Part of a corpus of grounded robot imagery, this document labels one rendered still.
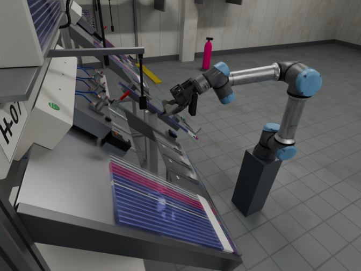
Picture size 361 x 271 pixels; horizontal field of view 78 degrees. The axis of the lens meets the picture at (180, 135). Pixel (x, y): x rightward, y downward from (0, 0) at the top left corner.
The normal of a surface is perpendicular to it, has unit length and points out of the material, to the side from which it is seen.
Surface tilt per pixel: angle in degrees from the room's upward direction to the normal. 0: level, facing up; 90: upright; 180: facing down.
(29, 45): 90
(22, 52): 90
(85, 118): 90
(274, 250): 0
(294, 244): 0
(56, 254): 0
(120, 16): 90
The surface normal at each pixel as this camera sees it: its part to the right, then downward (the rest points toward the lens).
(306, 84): 0.14, 0.47
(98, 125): 0.33, 0.56
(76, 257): 0.05, -0.81
